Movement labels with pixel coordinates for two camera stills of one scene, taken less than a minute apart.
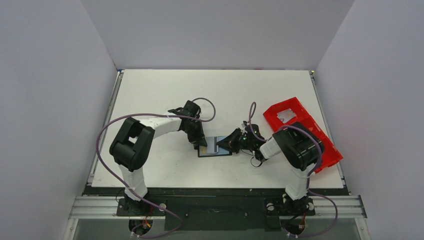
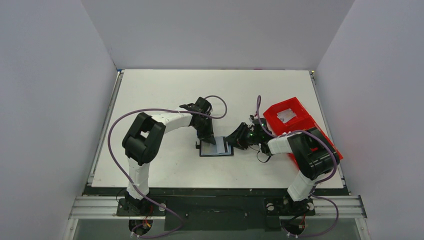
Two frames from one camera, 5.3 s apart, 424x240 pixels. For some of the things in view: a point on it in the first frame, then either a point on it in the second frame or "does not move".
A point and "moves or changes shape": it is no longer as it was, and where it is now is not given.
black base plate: (215, 209) does not move
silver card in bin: (286, 115) does not move
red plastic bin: (331, 154) does not move
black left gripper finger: (201, 142) -> (210, 139)
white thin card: (212, 147) moves or changes shape
